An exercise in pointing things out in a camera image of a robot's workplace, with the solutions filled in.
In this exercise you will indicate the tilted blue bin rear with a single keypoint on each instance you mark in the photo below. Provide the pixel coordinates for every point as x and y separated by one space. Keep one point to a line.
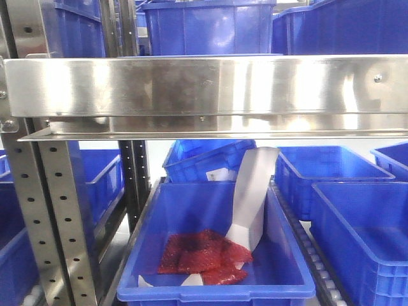
205 160

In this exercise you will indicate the blue bin right rear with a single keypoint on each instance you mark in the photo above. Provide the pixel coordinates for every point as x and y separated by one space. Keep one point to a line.
297 168

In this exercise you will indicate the blue bin with red bags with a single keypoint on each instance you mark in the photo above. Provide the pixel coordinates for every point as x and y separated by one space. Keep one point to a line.
278 274

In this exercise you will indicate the red mesh bag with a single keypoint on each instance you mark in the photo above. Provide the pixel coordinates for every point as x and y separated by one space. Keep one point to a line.
216 259

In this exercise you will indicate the blue bin lower left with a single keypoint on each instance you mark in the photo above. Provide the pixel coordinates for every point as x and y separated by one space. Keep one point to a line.
103 178

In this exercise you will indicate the blue bin upper centre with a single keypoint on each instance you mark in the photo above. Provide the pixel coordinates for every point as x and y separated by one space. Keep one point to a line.
209 27

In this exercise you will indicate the blue bin right front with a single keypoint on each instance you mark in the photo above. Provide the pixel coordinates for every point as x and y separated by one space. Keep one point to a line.
362 231

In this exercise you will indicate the blue bin upper left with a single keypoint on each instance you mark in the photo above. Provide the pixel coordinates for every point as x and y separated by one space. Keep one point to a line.
73 28

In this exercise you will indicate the blue bin upper right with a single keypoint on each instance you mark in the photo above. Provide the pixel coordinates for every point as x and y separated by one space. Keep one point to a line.
342 27

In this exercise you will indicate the roller conveyor track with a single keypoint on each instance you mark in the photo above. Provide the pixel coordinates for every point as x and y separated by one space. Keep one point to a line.
329 290

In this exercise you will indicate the blue bin far right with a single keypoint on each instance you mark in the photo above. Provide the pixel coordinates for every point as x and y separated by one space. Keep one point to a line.
393 159

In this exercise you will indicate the black perforated upright post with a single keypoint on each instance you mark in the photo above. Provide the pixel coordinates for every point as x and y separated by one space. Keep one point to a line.
136 178

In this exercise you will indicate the stainless steel shelf rail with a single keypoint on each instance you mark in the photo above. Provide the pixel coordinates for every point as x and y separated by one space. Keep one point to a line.
262 96

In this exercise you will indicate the perforated steel upright post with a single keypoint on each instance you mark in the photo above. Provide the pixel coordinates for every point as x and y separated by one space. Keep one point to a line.
49 180

